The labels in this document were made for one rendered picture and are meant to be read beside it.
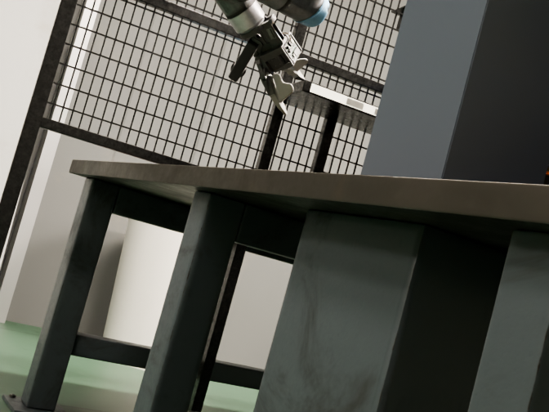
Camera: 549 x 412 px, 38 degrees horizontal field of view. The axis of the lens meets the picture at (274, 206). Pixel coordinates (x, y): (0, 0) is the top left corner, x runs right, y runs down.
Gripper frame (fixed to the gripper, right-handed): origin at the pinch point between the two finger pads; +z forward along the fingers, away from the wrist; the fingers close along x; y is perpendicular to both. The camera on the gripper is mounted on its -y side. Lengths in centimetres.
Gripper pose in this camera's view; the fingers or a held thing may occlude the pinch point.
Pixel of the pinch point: (293, 98)
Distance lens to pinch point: 188.9
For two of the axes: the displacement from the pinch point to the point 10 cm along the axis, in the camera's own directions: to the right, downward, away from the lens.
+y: 7.8, -2.7, -5.6
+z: 5.5, 7.2, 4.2
